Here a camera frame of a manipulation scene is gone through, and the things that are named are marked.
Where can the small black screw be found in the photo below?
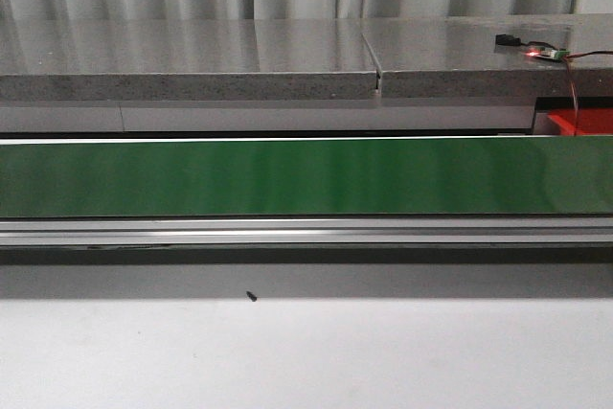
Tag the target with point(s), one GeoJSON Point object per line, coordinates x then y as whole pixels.
{"type": "Point", "coordinates": [251, 296]}

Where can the grey stone countertop slab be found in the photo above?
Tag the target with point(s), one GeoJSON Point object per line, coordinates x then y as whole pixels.
{"type": "Point", "coordinates": [428, 57]}
{"type": "Point", "coordinates": [185, 60]}

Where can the small green circuit board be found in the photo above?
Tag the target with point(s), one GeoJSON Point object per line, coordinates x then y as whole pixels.
{"type": "Point", "coordinates": [547, 53]}

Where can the green conveyor belt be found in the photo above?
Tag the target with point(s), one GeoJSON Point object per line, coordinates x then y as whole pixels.
{"type": "Point", "coordinates": [312, 177]}

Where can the grey stone countertop slab left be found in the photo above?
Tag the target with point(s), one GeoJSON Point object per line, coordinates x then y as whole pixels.
{"type": "Point", "coordinates": [185, 60]}

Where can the black usb plug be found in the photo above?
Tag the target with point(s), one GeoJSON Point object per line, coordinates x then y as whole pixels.
{"type": "Point", "coordinates": [507, 40]}

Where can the red plastic bin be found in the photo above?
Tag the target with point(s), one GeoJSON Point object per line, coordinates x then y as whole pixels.
{"type": "Point", "coordinates": [591, 121]}

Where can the aluminium conveyor side rail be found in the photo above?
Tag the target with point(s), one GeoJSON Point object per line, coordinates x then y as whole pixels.
{"type": "Point", "coordinates": [321, 231]}

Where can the grey stone countertop slab right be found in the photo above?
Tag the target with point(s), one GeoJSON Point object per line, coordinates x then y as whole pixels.
{"type": "Point", "coordinates": [428, 57]}

